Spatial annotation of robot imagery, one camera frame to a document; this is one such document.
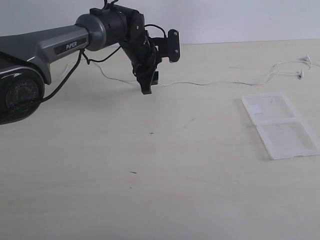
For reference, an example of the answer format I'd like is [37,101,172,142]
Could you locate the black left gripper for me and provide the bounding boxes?
[120,30,160,95]

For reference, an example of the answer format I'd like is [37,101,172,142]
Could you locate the white wired earphones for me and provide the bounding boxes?
[58,54,320,87]

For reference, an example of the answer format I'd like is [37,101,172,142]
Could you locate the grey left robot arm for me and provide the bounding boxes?
[0,2,161,124]

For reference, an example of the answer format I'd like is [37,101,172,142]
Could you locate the clear plastic storage case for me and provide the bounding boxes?
[241,93,320,160]

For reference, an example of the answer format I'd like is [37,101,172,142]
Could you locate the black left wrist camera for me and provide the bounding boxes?
[151,29,181,63]

